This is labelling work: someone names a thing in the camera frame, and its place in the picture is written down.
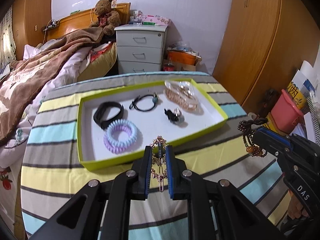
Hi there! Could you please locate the brown teddy bear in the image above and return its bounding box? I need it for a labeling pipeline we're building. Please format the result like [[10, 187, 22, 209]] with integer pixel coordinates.
[[90, 0, 121, 36]]

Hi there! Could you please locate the brown plush blanket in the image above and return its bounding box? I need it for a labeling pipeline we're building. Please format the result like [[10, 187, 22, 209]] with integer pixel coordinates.
[[1, 27, 104, 146]]

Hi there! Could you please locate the red cola can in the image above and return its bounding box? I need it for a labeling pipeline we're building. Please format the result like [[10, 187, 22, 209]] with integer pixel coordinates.
[[163, 63, 175, 72]]

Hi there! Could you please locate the floral white bed quilt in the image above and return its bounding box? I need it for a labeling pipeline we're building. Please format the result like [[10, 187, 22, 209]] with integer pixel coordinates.
[[0, 39, 116, 230]]

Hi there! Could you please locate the brown beaded bracelet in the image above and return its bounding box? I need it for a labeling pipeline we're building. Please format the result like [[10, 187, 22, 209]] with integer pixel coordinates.
[[236, 117, 269, 158]]

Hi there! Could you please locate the pink plastic bucket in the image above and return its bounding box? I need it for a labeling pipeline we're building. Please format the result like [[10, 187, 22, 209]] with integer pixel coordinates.
[[271, 89, 304, 134]]

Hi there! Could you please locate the orange basin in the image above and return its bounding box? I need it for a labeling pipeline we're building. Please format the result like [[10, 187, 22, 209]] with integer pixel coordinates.
[[167, 50, 202, 66]]

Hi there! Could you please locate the purple spiral hair tie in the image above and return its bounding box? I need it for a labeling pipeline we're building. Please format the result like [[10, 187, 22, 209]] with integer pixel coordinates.
[[103, 127, 131, 155]]

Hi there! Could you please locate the white bedside drawer cabinet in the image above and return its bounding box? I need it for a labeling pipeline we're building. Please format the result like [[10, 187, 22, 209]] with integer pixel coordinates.
[[115, 24, 167, 74]]

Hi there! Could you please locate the dotted window curtain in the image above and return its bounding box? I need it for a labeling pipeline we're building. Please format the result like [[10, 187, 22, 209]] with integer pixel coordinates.
[[0, 6, 16, 68]]

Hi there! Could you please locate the striped table cloth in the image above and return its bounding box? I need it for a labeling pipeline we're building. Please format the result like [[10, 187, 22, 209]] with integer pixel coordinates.
[[21, 72, 291, 236]]

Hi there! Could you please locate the right hand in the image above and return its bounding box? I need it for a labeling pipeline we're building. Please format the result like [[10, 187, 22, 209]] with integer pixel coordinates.
[[287, 195, 309, 219]]

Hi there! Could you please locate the wooden headboard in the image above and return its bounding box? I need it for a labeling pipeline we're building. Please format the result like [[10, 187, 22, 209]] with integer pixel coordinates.
[[47, 3, 131, 40]]

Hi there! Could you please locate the blue spiral hair tie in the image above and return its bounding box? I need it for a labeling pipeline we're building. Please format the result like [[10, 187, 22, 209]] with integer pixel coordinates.
[[105, 119, 139, 150]]

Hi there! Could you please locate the yellow tin can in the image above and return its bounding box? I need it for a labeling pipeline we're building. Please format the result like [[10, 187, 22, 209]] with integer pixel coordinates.
[[286, 81, 306, 110]]

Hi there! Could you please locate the wooden wardrobe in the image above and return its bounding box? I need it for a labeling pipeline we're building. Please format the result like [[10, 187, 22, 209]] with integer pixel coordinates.
[[213, 0, 319, 113]]

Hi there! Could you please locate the rose gold chain bracelet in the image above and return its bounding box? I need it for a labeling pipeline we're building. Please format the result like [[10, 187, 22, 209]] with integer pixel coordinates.
[[149, 135, 168, 193]]

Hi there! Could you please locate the black hair tie teal bead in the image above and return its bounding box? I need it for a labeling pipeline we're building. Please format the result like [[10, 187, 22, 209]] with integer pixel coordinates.
[[129, 93, 159, 112]]

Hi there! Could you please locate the black wristband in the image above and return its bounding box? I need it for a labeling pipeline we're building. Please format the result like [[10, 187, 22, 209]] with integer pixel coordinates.
[[93, 101, 124, 130]]

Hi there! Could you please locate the black charm hair tie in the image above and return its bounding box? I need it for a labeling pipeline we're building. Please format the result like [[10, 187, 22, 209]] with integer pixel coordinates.
[[163, 107, 186, 126]]

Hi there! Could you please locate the rose gold hair claw clip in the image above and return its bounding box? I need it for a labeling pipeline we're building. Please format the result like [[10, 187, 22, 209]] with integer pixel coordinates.
[[164, 80, 199, 112]]

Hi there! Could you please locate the green shallow cardboard box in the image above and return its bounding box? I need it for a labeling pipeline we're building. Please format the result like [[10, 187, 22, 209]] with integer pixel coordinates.
[[76, 79, 228, 171]]

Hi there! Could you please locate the pink floral box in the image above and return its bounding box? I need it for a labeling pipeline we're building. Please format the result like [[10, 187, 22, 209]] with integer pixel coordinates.
[[142, 15, 171, 27]]

